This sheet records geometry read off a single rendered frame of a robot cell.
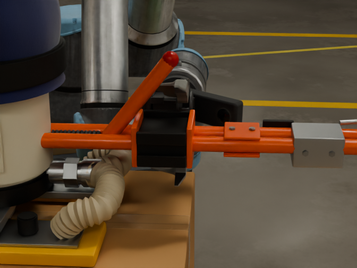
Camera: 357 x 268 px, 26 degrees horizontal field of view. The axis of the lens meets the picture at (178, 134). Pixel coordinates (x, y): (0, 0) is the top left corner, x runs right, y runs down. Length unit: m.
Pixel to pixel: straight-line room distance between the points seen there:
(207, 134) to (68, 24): 0.82
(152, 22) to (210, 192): 1.77
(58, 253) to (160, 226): 0.18
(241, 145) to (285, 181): 2.56
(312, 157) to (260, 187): 2.48
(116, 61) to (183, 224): 0.38
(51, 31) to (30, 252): 0.29
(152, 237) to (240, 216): 2.18
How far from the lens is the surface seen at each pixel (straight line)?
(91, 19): 1.40
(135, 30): 1.84
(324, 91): 4.97
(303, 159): 1.08
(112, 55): 1.39
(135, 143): 1.06
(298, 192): 3.53
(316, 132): 1.09
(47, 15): 1.04
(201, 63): 1.38
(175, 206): 1.20
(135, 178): 1.30
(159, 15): 1.80
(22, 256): 1.05
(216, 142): 1.07
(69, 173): 1.12
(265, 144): 1.07
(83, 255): 1.03
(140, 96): 1.07
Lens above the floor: 1.47
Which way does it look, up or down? 21 degrees down
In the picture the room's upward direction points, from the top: straight up
